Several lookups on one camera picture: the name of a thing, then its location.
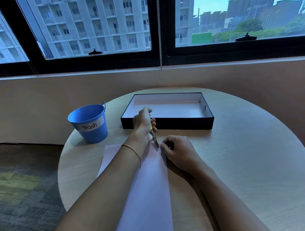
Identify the person's right hand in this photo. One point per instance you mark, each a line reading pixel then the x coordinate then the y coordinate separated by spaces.
pixel 183 153

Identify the blue metal bucket, white label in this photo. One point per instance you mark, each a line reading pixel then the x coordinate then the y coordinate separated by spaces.
pixel 91 126

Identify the person's left fingers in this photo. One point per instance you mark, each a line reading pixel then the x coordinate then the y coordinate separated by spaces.
pixel 153 125

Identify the black window frame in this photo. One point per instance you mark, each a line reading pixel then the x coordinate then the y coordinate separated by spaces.
pixel 95 63

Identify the person's right forearm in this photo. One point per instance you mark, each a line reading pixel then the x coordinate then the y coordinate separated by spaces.
pixel 224 200

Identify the person's right thumb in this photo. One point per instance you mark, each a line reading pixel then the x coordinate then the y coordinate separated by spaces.
pixel 164 148

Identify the white paper sheet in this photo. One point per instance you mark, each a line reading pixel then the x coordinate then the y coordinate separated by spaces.
pixel 152 195

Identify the black box tray, white inside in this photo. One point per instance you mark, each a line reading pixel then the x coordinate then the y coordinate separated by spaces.
pixel 166 111

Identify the person's left hand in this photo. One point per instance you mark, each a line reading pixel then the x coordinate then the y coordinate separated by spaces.
pixel 140 122

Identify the person's left forearm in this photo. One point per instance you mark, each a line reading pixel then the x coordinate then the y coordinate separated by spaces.
pixel 112 183

